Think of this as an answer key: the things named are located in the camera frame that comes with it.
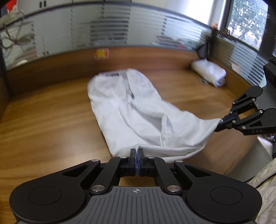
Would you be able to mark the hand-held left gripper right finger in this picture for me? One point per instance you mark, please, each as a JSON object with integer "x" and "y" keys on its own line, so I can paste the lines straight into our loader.
{"x": 141, "y": 163}

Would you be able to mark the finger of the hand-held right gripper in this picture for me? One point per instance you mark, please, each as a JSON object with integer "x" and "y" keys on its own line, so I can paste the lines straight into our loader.
{"x": 241, "y": 100}
{"x": 248, "y": 122}

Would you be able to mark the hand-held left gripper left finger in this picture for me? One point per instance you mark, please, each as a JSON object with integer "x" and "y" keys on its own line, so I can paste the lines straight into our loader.
{"x": 132, "y": 163}

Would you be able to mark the white dress shirt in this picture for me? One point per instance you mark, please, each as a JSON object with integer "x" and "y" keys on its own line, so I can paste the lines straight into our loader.
{"x": 133, "y": 116}

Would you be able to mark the folded white shirt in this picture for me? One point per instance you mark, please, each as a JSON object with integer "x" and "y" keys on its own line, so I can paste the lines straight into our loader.
{"x": 209, "y": 71}

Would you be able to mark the pale textured cloth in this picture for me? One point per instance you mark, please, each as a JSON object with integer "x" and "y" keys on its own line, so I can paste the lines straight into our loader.
{"x": 265, "y": 189}

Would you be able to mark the orange object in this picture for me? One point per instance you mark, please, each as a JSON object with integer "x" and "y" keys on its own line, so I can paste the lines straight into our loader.
{"x": 215, "y": 26}

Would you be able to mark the window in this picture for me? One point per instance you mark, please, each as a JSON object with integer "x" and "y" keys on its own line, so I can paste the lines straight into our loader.
{"x": 248, "y": 19}

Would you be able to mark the red yellow sticker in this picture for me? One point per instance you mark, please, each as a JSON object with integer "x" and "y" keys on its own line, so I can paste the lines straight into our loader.
{"x": 101, "y": 53}

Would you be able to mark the red object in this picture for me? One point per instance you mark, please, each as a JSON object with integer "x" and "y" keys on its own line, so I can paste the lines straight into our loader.
{"x": 12, "y": 5}

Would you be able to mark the grey partition corner bracket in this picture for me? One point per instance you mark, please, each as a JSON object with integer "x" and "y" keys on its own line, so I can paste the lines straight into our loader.
{"x": 203, "y": 50}

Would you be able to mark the grey wall cabinet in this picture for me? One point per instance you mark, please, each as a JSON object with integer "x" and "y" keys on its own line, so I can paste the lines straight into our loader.
{"x": 60, "y": 4}

